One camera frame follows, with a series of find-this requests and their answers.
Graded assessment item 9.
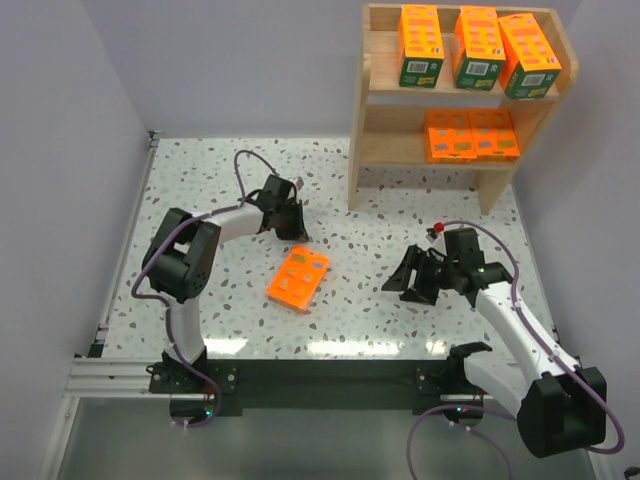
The orange sponge box wide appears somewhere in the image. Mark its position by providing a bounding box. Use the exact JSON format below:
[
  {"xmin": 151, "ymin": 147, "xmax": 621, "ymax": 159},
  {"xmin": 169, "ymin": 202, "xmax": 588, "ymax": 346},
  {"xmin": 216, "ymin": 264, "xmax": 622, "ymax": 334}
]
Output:
[
  {"xmin": 468, "ymin": 108, "xmax": 520, "ymax": 163},
  {"xmin": 266, "ymin": 245, "xmax": 329, "ymax": 313},
  {"xmin": 423, "ymin": 109, "xmax": 477, "ymax": 164}
]

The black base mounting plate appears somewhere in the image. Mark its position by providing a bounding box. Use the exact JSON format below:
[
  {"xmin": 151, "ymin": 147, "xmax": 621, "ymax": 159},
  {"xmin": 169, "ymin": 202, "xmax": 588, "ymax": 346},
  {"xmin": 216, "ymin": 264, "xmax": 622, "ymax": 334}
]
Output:
[{"xmin": 146, "ymin": 359, "xmax": 488, "ymax": 422}]

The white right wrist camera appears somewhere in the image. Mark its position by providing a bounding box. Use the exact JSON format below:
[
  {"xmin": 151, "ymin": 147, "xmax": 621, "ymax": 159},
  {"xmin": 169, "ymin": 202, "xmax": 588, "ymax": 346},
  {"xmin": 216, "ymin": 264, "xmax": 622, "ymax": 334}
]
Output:
[{"xmin": 427, "ymin": 222, "xmax": 445, "ymax": 244}]

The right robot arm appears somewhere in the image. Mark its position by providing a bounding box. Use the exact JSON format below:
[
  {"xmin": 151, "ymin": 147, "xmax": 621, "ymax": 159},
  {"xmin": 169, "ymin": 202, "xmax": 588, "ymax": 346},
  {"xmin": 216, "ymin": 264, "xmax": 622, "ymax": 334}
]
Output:
[{"xmin": 382, "ymin": 222, "xmax": 607, "ymax": 458}]

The orange sponge box narrow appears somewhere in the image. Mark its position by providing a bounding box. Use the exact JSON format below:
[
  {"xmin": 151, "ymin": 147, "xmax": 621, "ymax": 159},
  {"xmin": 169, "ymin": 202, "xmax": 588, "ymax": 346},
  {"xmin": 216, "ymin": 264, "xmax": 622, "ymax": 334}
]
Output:
[
  {"xmin": 397, "ymin": 4, "xmax": 445, "ymax": 89},
  {"xmin": 452, "ymin": 5, "xmax": 506, "ymax": 91}
]

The wooden shelf unit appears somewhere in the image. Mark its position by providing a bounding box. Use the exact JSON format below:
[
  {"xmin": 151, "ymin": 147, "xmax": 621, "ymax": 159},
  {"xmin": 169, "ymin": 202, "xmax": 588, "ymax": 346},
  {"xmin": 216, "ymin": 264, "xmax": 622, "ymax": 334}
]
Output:
[{"xmin": 348, "ymin": 3, "xmax": 579, "ymax": 208}]

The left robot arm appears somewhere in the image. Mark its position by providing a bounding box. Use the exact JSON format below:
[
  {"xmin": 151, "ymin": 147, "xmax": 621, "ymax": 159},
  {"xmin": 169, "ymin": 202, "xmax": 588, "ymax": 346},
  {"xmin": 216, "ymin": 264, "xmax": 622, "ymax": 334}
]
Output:
[{"xmin": 131, "ymin": 174, "xmax": 308, "ymax": 384}]

